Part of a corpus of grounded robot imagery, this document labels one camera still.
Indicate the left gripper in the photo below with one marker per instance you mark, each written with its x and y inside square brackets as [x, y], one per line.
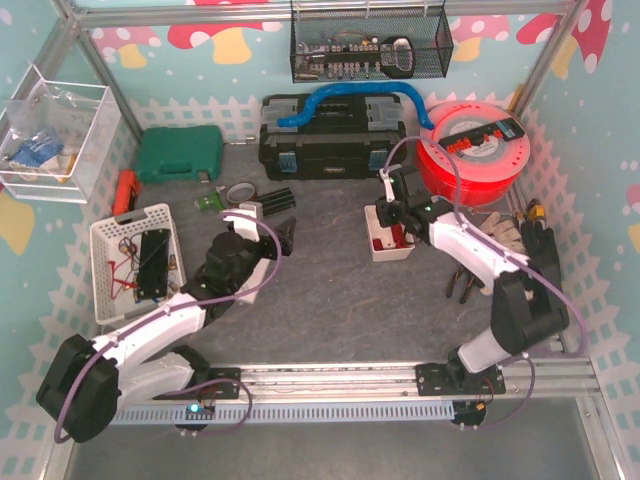
[272, 243]

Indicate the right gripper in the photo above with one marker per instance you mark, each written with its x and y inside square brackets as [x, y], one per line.
[385, 212]

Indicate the black aluminium extrusion profile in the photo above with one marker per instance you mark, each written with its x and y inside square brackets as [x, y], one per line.
[276, 201]

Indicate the brown tape roll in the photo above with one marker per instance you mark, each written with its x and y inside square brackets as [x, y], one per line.
[240, 193]

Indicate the white peg base plate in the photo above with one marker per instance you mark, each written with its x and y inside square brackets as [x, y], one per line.
[247, 293]

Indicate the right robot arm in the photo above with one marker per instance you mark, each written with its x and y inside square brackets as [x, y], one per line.
[526, 306]

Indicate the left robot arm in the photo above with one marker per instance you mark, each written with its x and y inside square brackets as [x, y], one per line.
[90, 380]

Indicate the white spring box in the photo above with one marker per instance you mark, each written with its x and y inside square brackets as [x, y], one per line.
[374, 230]

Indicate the green small motor part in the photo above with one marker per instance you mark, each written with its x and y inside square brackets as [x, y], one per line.
[212, 201]

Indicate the black toolbox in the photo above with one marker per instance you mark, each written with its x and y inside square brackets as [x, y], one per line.
[348, 137]

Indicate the red filament spool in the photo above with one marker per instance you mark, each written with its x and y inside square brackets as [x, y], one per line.
[487, 171]

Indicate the white work glove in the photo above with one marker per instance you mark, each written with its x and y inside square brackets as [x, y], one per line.
[501, 228]

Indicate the black board in basket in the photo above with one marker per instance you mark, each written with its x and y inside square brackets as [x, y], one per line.
[152, 276]

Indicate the green plastic case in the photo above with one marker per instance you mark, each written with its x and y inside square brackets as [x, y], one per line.
[181, 153]

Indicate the black red terminal strip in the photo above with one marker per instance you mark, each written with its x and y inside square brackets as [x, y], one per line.
[506, 129]

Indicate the white perforated basket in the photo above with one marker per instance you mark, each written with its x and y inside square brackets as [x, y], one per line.
[115, 247]

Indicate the black work glove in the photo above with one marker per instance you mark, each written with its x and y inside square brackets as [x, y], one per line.
[540, 246]

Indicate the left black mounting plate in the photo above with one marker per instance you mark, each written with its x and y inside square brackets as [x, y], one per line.
[225, 389]

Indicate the black mounting plate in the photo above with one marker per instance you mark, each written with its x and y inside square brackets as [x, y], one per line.
[225, 389]
[446, 379]

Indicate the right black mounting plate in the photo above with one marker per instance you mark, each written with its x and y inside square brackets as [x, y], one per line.
[446, 379]

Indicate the blue white cloth glove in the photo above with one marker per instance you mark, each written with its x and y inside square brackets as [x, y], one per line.
[39, 152]

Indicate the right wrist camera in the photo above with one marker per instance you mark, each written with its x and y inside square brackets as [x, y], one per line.
[387, 181]

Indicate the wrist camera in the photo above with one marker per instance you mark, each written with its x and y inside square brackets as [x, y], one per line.
[387, 181]
[243, 219]

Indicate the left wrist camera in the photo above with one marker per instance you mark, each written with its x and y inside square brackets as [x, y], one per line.
[243, 219]

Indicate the red handled pliers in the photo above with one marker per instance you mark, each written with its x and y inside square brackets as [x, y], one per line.
[470, 282]

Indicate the orange handled tool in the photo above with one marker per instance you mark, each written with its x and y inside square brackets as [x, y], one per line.
[127, 192]

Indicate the black wire mesh basket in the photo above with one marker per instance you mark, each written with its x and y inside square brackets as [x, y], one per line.
[379, 44]

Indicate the grey slotted cable duct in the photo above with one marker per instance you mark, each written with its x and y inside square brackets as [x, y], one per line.
[271, 413]

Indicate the clear acrylic wall box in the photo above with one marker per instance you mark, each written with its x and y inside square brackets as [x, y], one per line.
[84, 116]

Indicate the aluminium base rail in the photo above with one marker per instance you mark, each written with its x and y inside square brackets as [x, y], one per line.
[350, 377]

